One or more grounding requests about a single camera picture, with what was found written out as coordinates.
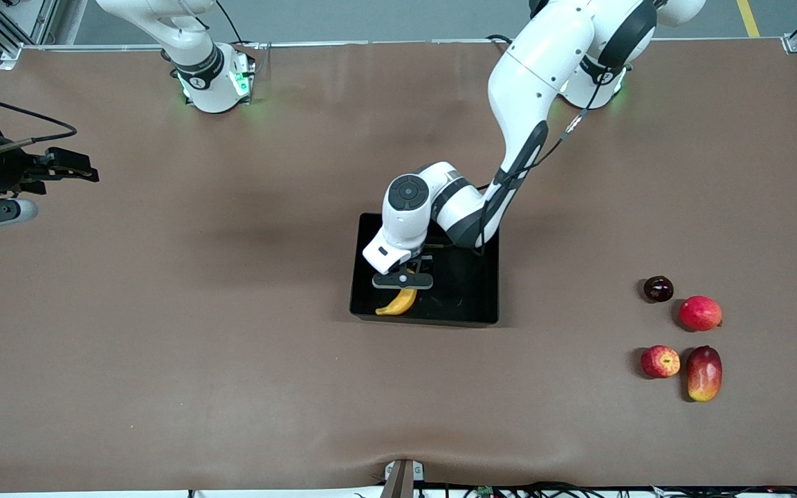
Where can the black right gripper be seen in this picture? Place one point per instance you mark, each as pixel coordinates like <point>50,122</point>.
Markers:
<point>12,171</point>

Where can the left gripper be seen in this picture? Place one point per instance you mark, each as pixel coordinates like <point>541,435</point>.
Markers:
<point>425,264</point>

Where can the yellow banana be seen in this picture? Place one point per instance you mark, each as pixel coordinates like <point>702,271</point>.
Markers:
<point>402,301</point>

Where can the small red yellow apple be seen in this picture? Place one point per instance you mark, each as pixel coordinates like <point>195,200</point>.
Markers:
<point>660,362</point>

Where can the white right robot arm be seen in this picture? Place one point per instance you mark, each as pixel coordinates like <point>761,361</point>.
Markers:
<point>205,76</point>

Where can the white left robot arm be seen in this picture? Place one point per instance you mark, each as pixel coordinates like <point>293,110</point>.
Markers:
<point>544,62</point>

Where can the black plastic box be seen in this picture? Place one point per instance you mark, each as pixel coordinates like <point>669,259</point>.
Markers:
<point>461,290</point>

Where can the table cover mat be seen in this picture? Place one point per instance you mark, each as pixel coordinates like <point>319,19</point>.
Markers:
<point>163,346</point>

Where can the small green circuit board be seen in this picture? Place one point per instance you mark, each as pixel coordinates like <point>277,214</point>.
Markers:
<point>485,492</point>

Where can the dark purple plum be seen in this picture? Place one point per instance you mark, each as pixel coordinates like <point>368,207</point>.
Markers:
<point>658,289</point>

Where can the red round apple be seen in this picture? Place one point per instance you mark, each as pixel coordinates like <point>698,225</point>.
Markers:
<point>700,313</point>

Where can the red yellow mango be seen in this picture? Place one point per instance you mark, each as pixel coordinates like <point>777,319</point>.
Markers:
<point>704,373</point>

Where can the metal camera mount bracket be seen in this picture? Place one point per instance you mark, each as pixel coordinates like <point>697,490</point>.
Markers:
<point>402,481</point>

